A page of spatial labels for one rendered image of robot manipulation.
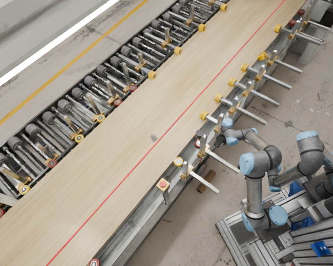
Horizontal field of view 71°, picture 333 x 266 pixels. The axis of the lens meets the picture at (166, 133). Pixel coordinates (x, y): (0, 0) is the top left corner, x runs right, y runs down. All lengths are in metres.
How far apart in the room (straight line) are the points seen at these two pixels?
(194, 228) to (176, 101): 1.42
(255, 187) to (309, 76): 2.98
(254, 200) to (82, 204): 1.32
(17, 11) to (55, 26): 0.10
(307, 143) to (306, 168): 0.14
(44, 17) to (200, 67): 2.02
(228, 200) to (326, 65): 2.69
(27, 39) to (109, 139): 1.55
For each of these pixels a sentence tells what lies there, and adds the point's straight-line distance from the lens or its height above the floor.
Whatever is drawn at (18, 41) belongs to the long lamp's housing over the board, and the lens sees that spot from 0.81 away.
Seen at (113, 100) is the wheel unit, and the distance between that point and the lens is 2.52.
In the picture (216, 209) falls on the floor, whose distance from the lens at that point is 2.87.
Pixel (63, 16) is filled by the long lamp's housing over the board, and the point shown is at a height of 2.37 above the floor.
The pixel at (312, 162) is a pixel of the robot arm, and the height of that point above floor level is 1.54.
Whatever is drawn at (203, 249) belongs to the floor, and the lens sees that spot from 2.80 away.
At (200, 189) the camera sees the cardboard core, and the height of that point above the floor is 0.08.
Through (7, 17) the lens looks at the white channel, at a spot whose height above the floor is 2.43.
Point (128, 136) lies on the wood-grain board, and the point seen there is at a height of 0.90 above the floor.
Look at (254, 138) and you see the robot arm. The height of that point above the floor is 1.41.
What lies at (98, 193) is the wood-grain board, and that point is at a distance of 2.07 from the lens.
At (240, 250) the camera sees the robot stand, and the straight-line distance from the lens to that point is 2.62.
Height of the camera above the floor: 2.79
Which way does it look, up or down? 61 degrees down
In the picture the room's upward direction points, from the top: 8 degrees counter-clockwise
